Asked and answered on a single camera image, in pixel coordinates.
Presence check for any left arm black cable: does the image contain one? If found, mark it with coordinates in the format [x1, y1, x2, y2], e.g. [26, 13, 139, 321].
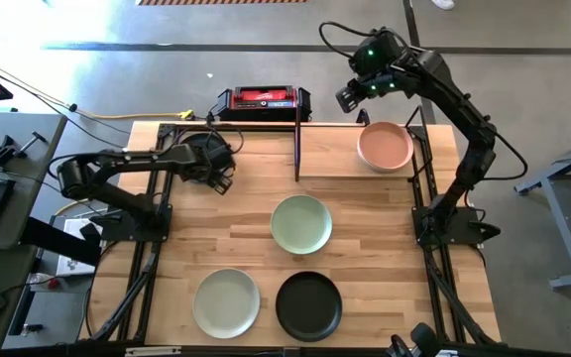
[164, 124, 246, 156]

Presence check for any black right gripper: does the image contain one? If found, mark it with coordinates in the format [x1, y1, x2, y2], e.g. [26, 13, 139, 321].
[335, 30, 415, 115]

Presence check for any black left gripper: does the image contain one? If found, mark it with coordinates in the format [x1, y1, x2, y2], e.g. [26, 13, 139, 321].
[181, 132, 237, 196]

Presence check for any yellow power cable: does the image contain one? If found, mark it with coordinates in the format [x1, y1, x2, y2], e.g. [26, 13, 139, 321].
[73, 108, 196, 122]

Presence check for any white paper box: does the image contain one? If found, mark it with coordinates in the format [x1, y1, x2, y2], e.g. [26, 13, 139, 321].
[56, 216, 102, 278]

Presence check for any pale green plate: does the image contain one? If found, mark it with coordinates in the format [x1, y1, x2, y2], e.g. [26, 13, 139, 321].
[270, 193, 334, 256]

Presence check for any light grey plate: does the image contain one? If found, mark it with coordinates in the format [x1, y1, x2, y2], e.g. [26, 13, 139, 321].
[191, 267, 262, 340]

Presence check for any black floor cable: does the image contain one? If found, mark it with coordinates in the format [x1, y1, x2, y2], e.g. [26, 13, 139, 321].
[0, 49, 131, 151]

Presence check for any pink plate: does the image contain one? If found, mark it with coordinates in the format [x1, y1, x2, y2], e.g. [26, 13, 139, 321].
[357, 121, 415, 173]

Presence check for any black rounded object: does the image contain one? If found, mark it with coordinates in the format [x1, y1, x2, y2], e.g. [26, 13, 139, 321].
[385, 321, 441, 357]

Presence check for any black aluminium rig frame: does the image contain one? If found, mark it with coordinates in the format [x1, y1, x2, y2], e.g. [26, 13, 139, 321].
[79, 104, 503, 348]

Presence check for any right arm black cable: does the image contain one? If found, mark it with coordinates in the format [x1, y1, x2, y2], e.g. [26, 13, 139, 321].
[317, 20, 381, 60]

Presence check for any red and black toolbox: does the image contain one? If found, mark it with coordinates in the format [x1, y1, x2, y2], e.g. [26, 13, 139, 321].
[215, 84, 313, 123]

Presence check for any black desk clamp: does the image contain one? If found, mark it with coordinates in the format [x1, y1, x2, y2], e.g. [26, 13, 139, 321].
[0, 130, 49, 168]

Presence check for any black angled bar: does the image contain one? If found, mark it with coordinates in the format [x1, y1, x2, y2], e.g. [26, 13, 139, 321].
[20, 216, 103, 267]

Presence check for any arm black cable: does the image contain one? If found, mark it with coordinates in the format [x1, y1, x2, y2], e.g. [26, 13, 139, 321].
[317, 20, 381, 60]
[164, 124, 246, 156]

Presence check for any grey metal stand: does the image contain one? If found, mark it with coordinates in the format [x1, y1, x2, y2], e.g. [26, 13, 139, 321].
[513, 128, 571, 292]

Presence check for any black plate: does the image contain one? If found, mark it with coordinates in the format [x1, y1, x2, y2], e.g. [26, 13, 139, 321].
[275, 270, 344, 343]

